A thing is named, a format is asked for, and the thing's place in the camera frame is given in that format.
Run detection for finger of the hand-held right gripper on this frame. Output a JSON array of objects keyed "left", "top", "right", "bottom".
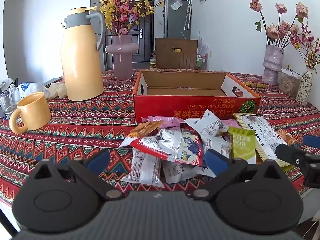
[
  {"left": 275, "top": 142, "right": 320, "bottom": 188},
  {"left": 303, "top": 134, "right": 320, "bottom": 153}
]

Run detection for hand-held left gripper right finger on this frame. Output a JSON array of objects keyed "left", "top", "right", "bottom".
[{"left": 190, "top": 149, "right": 298, "bottom": 202}]

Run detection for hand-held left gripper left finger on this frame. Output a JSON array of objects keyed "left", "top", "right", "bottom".
[{"left": 24, "top": 149, "right": 125, "bottom": 202}]

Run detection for green snack packet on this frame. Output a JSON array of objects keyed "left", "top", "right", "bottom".
[{"left": 228, "top": 127, "right": 257, "bottom": 165}]

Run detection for pile of mixed packets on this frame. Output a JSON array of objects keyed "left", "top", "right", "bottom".
[{"left": 119, "top": 110, "right": 298, "bottom": 189}]

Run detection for white cookie snack packet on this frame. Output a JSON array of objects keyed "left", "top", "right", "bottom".
[{"left": 119, "top": 121, "right": 164, "bottom": 148}]

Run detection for red cardboard box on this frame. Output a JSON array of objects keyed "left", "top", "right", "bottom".
[{"left": 132, "top": 69, "right": 262, "bottom": 125}]

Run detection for floral patterned vase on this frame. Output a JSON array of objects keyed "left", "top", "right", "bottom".
[{"left": 296, "top": 69, "right": 315, "bottom": 106}]

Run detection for glass jar with white lid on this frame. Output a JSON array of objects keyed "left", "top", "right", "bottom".
[{"left": 279, "top": 68, "right": 302, "bottom": 98}]

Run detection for fallen yellow petals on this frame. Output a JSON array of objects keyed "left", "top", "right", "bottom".
[{"left": 244, "top": 81, "right": 267, "bottom": 88}]

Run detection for yellow mug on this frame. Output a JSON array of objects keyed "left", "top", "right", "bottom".
[{"left": 9, "top": 92, "right": 52, "bottom": 135}]

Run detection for textured pink vase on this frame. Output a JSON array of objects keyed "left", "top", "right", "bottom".
[{"left": 262, "top": 44, "right": 285, "bottom": 86}]

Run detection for red and yellow berry branches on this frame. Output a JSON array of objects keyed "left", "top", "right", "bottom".
[{"left": 291, "top": 24, "right": 320, "bottom": 73}]

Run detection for dark flat device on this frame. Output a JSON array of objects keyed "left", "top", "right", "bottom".
[{"left": 42, "top": 77, "right": 63, "bottom": 87}]

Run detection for yellow thermos jug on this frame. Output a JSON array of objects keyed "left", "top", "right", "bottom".
[{"left": 61, "top": 6, "right": 105, "bottom": 102}]

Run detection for white plastic bag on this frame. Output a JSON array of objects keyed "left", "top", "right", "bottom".
[{"left": 17, "top": 82, "right": 50, "bottom": 100}]

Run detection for smooth pink vase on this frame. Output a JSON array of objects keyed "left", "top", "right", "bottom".
[{"left": 105, "top": 35, "right": 139, "bottom": 80}]

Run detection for clear glass cup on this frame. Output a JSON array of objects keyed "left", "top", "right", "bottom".
[{"left": 0, "top": 86, "right": 22, "bottom": 120}]

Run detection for dark brown door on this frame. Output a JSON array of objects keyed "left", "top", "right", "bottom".
[{"left": 105, "top": 0, "right": 153, "bottom": 70}]

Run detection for brown wooden chair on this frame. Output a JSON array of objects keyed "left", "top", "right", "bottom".
[{"left": 155, "top": 38, "right": 198, "bottom": 70}]

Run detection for dried pink roses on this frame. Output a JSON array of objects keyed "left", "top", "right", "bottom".
[{"left": 249, "top": 0, "right": 309, "bottom": 49}]

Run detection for grey refrigerator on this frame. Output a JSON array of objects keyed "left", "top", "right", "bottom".
[{"left": 164, "top": 0, "right": 192, "bottom": 40}]

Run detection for pink and yellow blossom branches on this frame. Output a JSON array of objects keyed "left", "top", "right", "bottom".
[{"left": 60, "top": 0, "right": 167, "bottom": 37}]

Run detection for hanging clear umbrella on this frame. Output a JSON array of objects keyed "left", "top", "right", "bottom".
[{"left": 184, "top": 0, "right": 193, "bottom": 30}]

